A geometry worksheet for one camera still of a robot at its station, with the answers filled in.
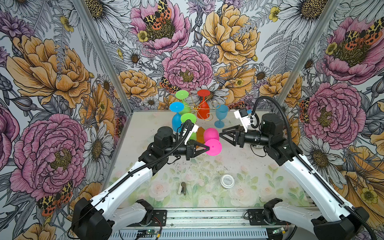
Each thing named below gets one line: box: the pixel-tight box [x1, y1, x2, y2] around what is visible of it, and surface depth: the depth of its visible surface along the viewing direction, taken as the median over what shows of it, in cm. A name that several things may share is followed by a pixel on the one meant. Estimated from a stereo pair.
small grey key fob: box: [178, 182, 186, 196], surface depth 84 cm
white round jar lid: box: [220, 174, 235, 189], surface depth 81 cm
